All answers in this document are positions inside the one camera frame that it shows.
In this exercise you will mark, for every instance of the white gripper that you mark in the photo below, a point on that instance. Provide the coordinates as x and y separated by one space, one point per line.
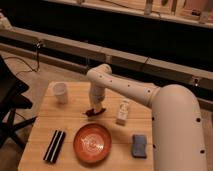
96 96

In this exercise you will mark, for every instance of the dark red pepper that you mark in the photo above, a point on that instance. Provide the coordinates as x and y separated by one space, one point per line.
92 112

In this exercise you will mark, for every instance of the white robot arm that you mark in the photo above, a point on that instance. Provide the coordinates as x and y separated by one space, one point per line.
178 136

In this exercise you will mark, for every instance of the orange ceramic bowl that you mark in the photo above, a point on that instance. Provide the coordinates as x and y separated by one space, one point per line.
92 143

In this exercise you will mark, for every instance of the small white bottle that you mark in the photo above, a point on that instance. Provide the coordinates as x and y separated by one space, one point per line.
123 112

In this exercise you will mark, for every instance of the white plastic cup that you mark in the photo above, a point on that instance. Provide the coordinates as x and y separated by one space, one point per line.
60 92

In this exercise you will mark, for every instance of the blue sponge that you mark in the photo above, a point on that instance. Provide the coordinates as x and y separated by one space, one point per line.
138 149

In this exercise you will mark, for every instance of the black striped rectangular block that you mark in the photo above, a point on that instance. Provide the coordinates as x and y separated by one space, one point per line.
54 147

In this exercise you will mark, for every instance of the black office chair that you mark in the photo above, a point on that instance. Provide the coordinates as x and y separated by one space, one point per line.
11 99

